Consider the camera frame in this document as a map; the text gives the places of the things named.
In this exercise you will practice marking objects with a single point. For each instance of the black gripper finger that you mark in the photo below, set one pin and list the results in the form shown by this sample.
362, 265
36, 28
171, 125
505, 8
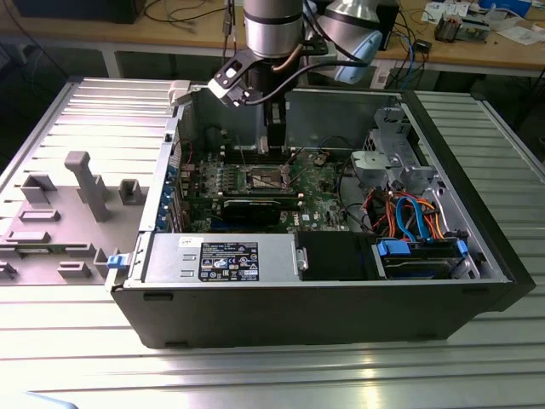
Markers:
277, 132

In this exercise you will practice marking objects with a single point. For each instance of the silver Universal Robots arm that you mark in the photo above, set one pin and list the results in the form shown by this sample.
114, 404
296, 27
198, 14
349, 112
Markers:
272, 25

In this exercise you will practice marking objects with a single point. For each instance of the RAM slot with white clips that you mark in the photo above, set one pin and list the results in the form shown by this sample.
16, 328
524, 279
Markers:
255, 149
255, 157

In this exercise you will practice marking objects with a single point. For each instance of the CPU socket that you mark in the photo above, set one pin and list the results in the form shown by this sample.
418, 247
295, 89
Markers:
264, 176

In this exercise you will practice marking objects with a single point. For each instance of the metal CPU cooler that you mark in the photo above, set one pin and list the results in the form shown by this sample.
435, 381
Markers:
447, 30

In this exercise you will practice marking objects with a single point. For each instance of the green motherboard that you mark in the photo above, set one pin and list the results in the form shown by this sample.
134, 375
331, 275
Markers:
317, 200

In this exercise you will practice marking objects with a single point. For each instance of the black green graphics card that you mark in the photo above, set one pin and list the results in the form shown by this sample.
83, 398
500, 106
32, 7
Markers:
251, 213

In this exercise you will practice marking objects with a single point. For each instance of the silver metal drive cage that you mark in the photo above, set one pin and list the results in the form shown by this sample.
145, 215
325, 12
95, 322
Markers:
379, 166

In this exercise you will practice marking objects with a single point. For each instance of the white QR label tag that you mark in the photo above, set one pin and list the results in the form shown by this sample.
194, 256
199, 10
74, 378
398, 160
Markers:
382, 78

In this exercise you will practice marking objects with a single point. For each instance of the black desktop device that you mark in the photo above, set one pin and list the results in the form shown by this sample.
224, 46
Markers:
389, 25

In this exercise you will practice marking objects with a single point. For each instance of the wooden desk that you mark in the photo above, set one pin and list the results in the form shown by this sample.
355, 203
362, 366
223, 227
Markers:
127, 36

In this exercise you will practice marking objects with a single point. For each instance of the small black adapter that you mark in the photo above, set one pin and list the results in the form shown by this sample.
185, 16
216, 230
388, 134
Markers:
424, 45

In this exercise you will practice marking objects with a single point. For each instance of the grey power supply unit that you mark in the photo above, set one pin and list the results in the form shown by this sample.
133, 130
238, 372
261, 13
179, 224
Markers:
170, 255

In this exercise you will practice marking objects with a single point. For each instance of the printed leaflets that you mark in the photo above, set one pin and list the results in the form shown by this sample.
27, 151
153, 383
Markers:
434, 10

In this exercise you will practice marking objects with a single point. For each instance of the black open PC case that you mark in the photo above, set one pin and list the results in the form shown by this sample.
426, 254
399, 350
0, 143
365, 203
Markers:
298, 315

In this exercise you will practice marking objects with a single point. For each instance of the hard disk in blue carrier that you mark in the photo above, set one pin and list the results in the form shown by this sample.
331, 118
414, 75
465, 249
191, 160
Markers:
417, 266

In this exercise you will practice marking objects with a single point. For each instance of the black computer box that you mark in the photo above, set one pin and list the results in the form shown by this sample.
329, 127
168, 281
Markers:
76, 10

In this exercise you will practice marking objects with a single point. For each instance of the blue plastic case latch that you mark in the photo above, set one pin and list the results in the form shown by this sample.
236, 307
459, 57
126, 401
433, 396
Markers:
118, 262

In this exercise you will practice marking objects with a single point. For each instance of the grey electronic module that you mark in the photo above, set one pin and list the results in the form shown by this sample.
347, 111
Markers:
472, 32

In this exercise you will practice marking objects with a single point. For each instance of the grey parts rack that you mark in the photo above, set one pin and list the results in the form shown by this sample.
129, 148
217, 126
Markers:
64, 204

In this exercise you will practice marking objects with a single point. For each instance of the white paper sheets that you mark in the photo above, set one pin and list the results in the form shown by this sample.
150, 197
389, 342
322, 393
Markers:
523, 35

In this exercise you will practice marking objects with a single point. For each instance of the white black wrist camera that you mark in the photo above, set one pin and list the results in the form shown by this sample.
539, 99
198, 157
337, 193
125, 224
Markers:
225, 85

